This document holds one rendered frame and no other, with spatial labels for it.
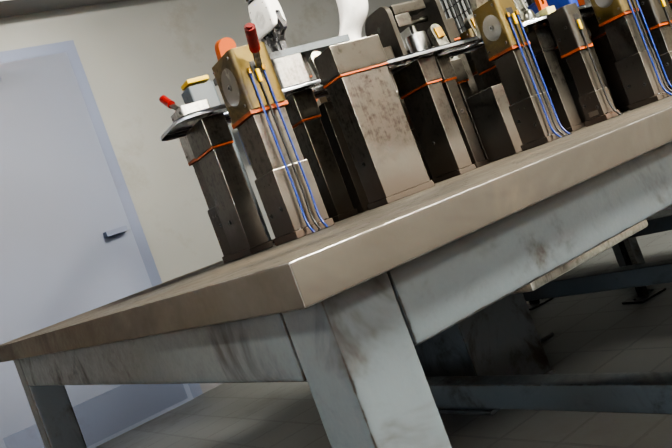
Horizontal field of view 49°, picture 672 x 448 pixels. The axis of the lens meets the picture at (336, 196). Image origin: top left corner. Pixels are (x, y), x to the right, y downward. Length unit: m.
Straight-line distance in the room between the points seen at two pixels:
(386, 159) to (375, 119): 0.08
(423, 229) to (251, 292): 0.16
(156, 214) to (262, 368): 3.74
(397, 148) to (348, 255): 0.89
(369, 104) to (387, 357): 0.87
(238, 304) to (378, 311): 0.13
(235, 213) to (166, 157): 3.12
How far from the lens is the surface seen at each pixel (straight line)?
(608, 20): 2.01
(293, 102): 1.59
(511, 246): 0.80
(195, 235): 4.56
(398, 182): 1.48
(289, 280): 0.60
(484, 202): 0.73
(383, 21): 2.05
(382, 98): 1.51
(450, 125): 1.77
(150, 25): 4.87
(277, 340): 0.74
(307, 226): 1.35
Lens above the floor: 0.73
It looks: 1 degrees up
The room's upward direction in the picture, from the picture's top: 20 degrees counter-clockwise
